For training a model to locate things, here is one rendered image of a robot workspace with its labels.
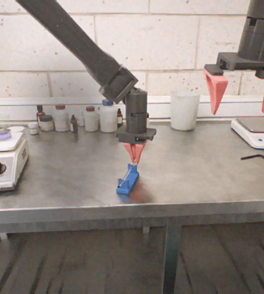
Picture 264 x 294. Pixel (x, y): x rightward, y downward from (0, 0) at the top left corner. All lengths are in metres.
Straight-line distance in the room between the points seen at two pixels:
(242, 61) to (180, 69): 0.77
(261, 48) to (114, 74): 0.30
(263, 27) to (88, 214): 0.48
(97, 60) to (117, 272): 1.01
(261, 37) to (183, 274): 1.09
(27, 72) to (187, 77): 0.72
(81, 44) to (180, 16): 0.72
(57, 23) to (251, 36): 0.31
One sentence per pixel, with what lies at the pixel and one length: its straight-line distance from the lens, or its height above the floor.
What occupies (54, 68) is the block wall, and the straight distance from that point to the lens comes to 1.16.
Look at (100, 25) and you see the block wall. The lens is 1.12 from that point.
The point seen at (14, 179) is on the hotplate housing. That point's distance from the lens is 0.66.
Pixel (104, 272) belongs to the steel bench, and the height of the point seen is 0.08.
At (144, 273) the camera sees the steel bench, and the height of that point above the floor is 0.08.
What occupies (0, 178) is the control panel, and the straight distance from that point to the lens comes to 0.67.
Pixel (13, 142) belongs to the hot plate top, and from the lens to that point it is 0.72.
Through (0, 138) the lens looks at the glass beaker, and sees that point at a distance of 0.74.
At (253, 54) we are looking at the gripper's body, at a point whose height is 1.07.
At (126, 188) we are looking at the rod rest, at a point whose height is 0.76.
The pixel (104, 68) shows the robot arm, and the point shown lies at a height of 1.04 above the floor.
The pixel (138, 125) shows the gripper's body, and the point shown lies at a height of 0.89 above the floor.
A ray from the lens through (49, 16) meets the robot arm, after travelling 0.47.
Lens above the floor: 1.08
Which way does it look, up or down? 24 degrees down
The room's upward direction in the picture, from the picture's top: straight up
